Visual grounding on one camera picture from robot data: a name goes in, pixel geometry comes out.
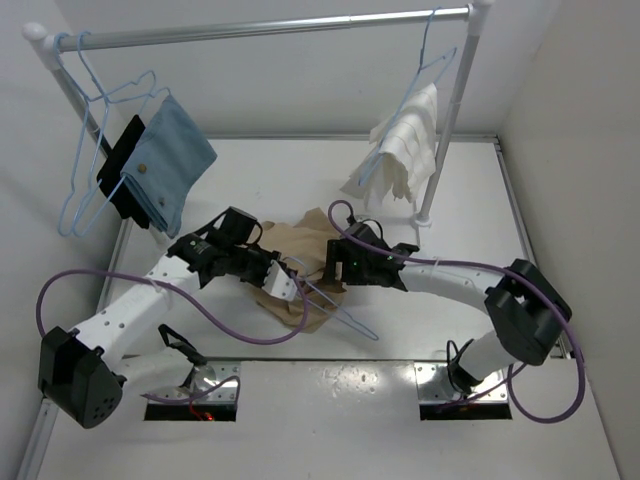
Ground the metal clothes rack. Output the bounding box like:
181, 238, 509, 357
21, 0, 495, 251

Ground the blue denim cloth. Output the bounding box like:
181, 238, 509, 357
121, 95, 217, 238

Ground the white folded cloth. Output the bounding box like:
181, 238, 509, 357
341, 105, 436, 210

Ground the blue hanger holding denim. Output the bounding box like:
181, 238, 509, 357
58, 31, 171, 238

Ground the light blue wire hanger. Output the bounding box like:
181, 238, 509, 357
284, 256, 379, 341

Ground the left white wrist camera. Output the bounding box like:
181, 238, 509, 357
261, 260, 298, 302

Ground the empty blue hanger left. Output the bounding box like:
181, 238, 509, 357
52, 30, 160, 238

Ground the metal base plate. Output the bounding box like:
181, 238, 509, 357
143, 362, 241, 406
414, 362, 508, 406

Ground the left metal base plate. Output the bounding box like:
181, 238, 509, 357
143, 362, 241, 406

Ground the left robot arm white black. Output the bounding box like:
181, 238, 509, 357
38, 207, 296, 429

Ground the blue hanger with white cloth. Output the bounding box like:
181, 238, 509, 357
357, 7, 457, 186

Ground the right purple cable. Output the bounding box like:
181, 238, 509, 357
327, 199, 587, 425

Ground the black cloth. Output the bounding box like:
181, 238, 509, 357
97, 115, 150, 229

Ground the beige t shirt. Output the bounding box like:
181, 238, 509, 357
252, 208, 346, 333

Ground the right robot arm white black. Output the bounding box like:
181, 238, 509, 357
322, 222, 571, 399

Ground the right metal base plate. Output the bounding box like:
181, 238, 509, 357
414, 362, 508, 406

